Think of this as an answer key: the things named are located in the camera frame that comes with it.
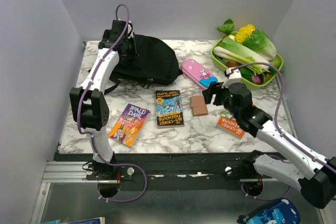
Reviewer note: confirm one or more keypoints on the Roald Dahl book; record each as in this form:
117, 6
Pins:
129, 125

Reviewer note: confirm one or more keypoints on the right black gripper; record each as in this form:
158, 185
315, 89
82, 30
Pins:
214, 88

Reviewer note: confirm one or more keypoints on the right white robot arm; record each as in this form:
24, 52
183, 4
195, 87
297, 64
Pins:
307, 171

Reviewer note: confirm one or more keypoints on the blue pencil case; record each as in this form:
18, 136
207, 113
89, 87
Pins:
277, 211

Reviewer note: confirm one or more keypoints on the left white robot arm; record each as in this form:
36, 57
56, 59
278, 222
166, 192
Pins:
89, 108

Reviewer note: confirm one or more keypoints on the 169-storey treehouse book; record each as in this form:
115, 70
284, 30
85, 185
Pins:
169, 110

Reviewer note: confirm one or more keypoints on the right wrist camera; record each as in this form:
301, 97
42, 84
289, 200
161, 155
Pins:
233, 75

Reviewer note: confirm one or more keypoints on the black student backpack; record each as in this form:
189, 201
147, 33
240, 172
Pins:
157, 63

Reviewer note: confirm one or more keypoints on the yellow corn toy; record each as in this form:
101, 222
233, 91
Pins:
244, 33

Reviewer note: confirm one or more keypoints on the napa cabbage toy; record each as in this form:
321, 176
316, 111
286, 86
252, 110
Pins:
233, 51

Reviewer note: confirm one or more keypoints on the black mounting base rail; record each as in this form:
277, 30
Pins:
167, 172

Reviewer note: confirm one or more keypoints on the green leaf sprig toy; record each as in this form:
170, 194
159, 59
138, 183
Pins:
227, 27

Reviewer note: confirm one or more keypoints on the brown leather wallet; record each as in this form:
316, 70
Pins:
198, 105

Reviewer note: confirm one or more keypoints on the pink pencil case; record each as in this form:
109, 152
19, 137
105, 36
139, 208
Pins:
197, 73

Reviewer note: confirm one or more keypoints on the green lettuce toy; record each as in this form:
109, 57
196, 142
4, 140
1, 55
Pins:
259, 42

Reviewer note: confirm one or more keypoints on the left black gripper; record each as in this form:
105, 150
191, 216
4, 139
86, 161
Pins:
132, 54

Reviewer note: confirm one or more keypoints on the aluminium extrusion rail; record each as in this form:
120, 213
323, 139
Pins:
64, 172

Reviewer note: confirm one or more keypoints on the orange 78-storey treehouse book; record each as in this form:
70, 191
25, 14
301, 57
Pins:
227, 123

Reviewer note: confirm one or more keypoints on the green vegetable tray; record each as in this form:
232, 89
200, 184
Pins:
255, 76

